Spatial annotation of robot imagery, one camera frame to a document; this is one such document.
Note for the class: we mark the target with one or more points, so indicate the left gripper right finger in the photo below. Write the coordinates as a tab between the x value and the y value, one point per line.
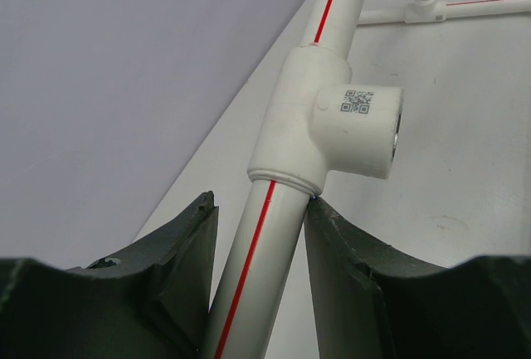
371	300

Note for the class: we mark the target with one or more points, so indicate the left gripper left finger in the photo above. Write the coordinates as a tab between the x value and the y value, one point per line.
148	300

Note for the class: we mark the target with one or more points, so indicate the white PVC pipe frame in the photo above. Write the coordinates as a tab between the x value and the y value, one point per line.
317	121

